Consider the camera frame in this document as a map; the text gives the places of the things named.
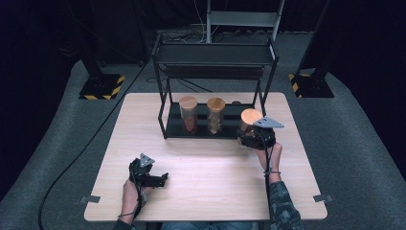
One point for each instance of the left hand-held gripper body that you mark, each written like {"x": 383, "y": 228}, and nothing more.
{"x": 139, "y": 171}

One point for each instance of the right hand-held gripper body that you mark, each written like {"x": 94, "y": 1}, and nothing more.
{"x": 263, "y": 139}

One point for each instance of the glass jar of dark contents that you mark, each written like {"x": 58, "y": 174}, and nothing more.
{"x": 250, "y": 115}

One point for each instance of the glass jar of dried mushrooms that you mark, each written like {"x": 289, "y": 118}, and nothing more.
{"x": 216, "y": 104}

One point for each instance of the glass jar of red fruit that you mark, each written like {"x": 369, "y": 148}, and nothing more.
{"x": 188, "y": 103}

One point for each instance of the black metal shelf rack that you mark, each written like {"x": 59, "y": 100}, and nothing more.
{"x": 214, "y": 54}

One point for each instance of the person's right hand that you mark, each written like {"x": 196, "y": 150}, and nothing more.
{"x": 273, "y": 159}

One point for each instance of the person's left hand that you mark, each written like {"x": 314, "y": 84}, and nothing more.
{"x": 130, "y": 198}

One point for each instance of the black stand with striped base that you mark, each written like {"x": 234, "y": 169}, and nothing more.
{"x": 314, "y": 86}
{"x": 102, "y": 86}

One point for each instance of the grey metal stand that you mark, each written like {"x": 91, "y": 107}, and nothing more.
{"x": 242, "y": 18}

